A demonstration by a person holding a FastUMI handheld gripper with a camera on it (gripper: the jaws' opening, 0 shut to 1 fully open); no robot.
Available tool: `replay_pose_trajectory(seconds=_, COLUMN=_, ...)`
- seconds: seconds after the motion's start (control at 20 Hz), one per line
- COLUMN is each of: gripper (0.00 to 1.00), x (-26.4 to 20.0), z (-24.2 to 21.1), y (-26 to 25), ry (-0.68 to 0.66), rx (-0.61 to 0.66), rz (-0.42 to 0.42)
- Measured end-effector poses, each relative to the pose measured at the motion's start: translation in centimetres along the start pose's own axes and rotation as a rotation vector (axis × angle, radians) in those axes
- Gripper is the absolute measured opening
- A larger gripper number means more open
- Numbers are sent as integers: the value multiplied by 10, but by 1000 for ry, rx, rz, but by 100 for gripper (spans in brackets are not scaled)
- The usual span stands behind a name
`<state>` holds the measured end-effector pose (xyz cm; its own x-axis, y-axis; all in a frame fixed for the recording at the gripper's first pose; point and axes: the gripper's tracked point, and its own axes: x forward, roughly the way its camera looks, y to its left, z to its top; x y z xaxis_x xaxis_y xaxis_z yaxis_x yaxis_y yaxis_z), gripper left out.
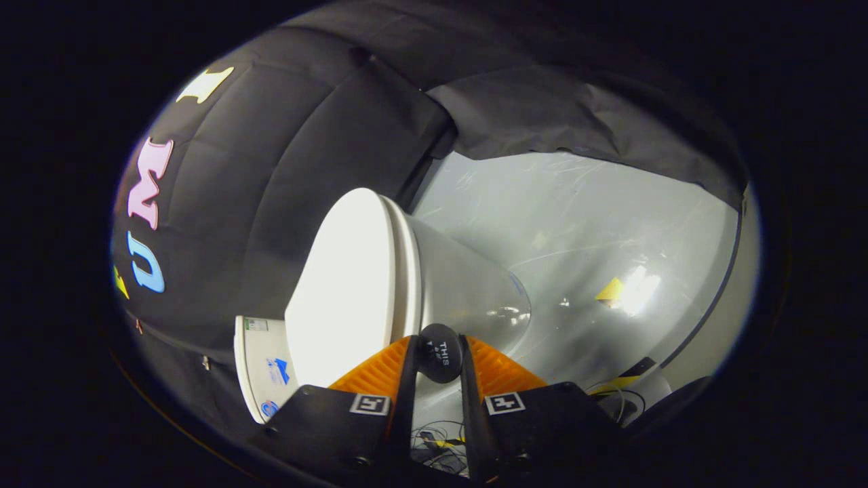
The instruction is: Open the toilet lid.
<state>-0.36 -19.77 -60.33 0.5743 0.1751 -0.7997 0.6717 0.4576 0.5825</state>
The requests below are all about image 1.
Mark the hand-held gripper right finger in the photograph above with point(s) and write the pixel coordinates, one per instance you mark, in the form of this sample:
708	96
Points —
471	420

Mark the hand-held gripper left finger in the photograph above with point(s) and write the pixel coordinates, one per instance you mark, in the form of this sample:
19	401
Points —
407	407

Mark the black round knob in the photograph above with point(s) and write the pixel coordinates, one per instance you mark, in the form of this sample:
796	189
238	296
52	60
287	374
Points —
439	352

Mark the white toilet tank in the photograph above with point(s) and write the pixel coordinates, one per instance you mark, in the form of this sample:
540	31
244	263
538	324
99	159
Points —
261	369

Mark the black yellow striped tape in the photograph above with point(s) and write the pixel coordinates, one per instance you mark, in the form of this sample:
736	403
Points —
634	373

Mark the yellow floor tape piece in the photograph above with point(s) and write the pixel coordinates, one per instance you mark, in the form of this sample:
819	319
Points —
610	290

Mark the black backdrop cloth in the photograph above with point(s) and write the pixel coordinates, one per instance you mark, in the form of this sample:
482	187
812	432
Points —
271	169

